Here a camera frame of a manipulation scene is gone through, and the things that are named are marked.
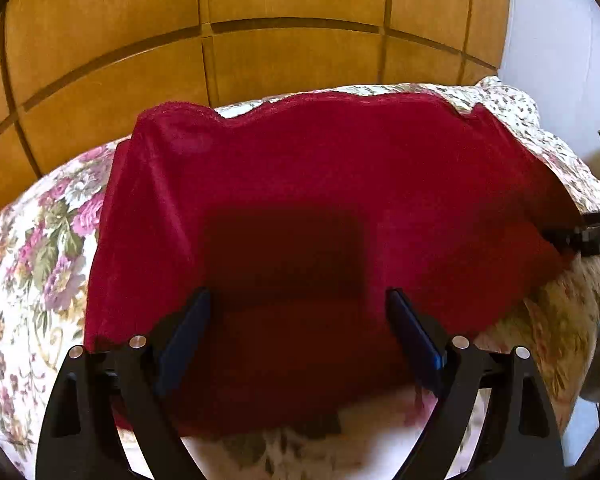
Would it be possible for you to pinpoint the dark red garment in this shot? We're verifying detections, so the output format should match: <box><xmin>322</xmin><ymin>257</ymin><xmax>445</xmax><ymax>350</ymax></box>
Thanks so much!
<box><xmin>84</xmin><ymin>92</ymin><xmax>580</xmax><ymax>436</ymax></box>

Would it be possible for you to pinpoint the floral bed cover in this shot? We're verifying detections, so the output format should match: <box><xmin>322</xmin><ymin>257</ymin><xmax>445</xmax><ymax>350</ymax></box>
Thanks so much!
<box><xmin>0</xmin><ymin>75</ymin><xmax>600</xmax><ymax>480</ymax></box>

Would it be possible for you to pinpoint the wooden wardrobe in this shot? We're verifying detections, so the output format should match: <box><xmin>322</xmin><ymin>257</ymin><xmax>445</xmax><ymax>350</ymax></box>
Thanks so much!
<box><xmin>0</xmin><ymin>0</ymin><xmax>509</xmax><ymax>210</ymax></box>

